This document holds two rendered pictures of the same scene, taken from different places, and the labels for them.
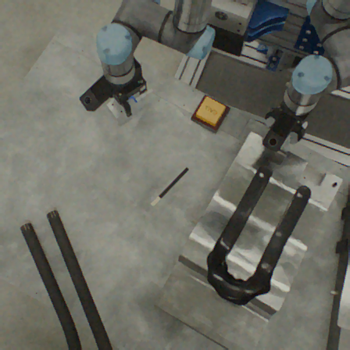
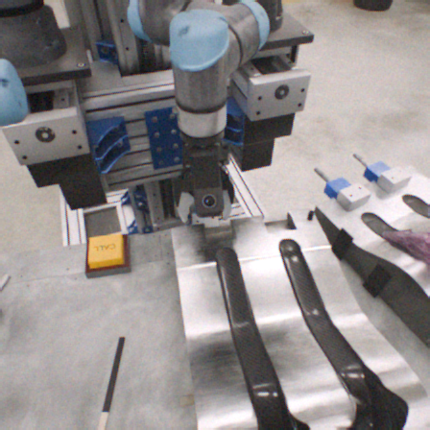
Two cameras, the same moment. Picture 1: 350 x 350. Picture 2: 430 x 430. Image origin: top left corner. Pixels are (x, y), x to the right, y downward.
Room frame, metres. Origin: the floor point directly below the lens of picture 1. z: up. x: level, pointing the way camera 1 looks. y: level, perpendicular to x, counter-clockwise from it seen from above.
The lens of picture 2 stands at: (0.17, 0.01, 1.37)
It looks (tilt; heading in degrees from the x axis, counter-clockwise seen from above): 49 degrees down; 322
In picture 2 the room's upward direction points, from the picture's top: straight up
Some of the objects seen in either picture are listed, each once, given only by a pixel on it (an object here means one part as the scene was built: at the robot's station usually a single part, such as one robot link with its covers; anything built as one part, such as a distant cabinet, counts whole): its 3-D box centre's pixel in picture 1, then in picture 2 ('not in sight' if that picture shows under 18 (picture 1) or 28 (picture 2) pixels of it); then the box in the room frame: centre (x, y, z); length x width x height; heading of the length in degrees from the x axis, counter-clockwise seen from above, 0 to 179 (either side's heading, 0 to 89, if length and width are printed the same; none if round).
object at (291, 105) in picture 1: (300, 94); (199, 114); (0.56, -0.27, 1.07); 0.08 x 0.08 x 0.05
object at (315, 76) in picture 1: (310, 80); (201, 61); (0.56, -0.27, 1.15); 0.09 x 0.08 x 0.11; 111
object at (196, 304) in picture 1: (249, 241); (284, 359); (0.25, -0.18, 0.87); 0.50 x 0.26 x 0.14; 153
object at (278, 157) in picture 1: (274, 155); (219, 237); (0.48, -0.24, 0.87); 0.05 x 0.05 x 0.04; 63
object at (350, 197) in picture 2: not in sight; (335, 187); (0.44, -0.52, 0.86); 0.13 x 0.05 x 0.05; 170
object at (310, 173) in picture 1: (312, 176); (277, 228); (0.43, -0.34, 0.87); 0.05 x 0.05 x 0.04; 63
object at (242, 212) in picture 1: (258, 233); (293, 332); (0.26, -0.20, 0.92); 0.35 x 0.16 x 0.09; 153
